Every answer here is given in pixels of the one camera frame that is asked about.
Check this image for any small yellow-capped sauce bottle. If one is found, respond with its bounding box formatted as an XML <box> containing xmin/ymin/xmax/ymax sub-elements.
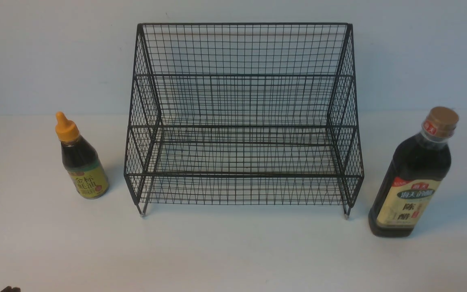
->
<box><xmin>55</xmin><ymin>112</ymin><xmax>110</xmax><ymax>199</ymax></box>

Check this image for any black wire mesh rack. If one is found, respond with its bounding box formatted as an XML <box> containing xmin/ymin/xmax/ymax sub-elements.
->
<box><xmin>124</xmin><ymin>22</ymin><xmax>364</xmax><ymax>219</ymax></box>

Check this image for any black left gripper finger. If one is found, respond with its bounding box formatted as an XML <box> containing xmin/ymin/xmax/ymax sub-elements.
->
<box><xmin>0</xmin><ymin>286</ymin><xmax>21</xmax><ymax>292</ymax></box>

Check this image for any large dark vinegar bottle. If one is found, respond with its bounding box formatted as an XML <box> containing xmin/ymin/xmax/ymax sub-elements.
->
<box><xmin>368</xmin><ymin>107</ymin><xmax>459</xmax><ymax>237</ymax></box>

